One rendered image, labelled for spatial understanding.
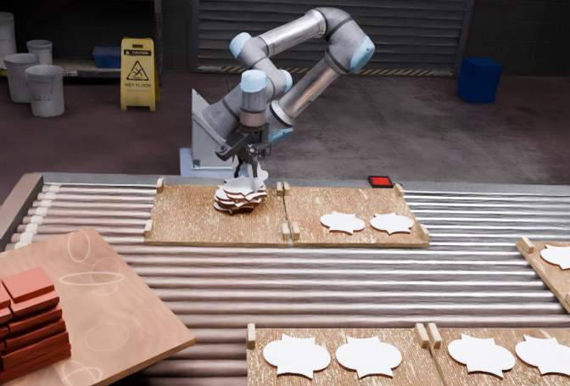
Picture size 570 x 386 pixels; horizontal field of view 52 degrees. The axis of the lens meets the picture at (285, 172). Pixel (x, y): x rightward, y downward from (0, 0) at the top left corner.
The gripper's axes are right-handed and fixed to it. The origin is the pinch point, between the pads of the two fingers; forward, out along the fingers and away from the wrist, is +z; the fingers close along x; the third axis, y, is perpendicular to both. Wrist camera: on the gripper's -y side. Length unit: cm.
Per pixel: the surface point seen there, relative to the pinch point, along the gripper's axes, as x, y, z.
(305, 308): -47, -13, 10
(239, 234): -13.1, -9.8, 8.0
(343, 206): -16.3, 28.6, 8.0
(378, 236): -35.3, 25.2, 7.9
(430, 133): 163, 314, 102
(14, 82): 392, 29, 83
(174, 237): -4.6, -26.4, 8.0
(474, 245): -52, 50, 10
